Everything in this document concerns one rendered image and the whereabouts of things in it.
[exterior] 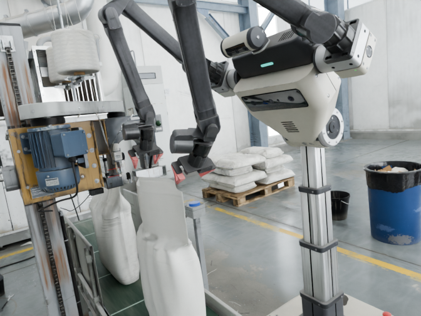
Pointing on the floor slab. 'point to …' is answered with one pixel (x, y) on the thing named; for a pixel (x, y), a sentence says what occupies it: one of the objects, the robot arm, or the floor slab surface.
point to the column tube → (63, 271)
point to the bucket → (339, 204)
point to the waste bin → (395, 202)
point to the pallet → (239, 199)
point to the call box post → (200, 251)
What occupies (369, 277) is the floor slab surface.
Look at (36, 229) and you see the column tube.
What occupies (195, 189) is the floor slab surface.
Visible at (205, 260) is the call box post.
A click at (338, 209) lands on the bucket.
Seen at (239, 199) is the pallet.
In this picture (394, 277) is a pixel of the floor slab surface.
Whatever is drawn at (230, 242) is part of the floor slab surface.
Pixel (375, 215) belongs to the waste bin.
